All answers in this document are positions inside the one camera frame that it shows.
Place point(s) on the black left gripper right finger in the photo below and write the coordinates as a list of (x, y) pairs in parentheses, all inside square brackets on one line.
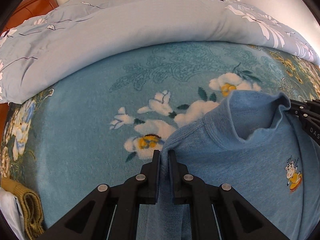
[(217, 212)]

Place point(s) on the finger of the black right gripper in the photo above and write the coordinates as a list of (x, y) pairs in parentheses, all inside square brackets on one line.
[(308, 114)]

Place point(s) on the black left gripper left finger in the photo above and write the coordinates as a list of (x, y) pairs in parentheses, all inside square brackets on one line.
[(110, 212)]

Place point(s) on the mustard knitted folded garment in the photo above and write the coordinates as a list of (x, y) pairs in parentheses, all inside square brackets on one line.
[(31, 207)]

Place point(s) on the teal floral bed blanket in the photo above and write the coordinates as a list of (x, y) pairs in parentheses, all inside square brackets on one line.
[(102, 123)]

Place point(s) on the white folded garment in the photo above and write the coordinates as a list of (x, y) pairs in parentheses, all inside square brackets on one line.
[(12, 211)]

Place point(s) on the grey-blue floral duvet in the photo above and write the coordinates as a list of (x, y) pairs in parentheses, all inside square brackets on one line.
[(47, 48)]

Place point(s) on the orange wooden headboard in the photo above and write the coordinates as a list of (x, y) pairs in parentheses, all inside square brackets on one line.
[(28, 9)]

